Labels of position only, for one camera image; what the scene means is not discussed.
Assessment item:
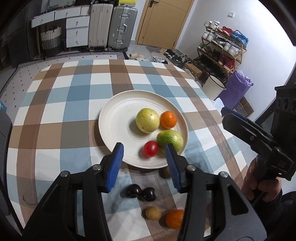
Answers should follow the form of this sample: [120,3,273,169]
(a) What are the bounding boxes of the red tomato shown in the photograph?
[142,141,159,157]

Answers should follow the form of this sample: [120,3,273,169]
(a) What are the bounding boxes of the patterned doormat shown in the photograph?
[234,97,254,117]

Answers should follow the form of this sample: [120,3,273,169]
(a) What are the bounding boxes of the beige suitcase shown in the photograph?
[88,4,113,48]

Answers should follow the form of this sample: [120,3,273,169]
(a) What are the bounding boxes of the woven laundry basket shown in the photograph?
[41,26,62,50]

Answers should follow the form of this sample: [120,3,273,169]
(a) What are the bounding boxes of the white drawer desk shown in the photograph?
[31,5,90,48]

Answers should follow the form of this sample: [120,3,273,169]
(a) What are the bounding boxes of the wooden shoe rack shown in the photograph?
[196,21,249,82]

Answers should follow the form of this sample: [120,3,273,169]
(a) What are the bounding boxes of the person's right hand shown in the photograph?
[241,159,282,202]

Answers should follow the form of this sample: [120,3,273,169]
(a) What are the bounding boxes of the cream round plate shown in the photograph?
[98,90,189,169]

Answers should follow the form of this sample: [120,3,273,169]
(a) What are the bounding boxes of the checkered tablecloth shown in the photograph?
[6,59,253,241]

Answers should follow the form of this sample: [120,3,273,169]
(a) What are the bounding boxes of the green yellow mango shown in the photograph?
[157,130,184,153]

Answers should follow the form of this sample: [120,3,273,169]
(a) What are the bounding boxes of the grey side cabinet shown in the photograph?
[0,101,14,216]

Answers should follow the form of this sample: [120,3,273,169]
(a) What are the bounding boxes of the silver grey suitcase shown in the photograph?
[107,6,138,52]

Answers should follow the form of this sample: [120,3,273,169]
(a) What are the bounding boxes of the purple bag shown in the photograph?
[218,70,253,109]

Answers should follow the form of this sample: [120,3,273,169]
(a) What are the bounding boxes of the dark plum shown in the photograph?
[125,184,142,199]
[141,187,157,202]

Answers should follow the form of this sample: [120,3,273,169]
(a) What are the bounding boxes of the orange tangerine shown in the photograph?
[160,111,177,129]
[166,209,184,230]

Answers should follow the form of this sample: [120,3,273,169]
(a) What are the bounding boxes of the yellow guava fruit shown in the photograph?
[136,108,160,133]

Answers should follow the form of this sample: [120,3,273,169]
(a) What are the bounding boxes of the wooden door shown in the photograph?
[132,1,194,49]

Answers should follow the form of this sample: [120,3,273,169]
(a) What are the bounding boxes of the white bucket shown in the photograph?
[202,75,226,100]

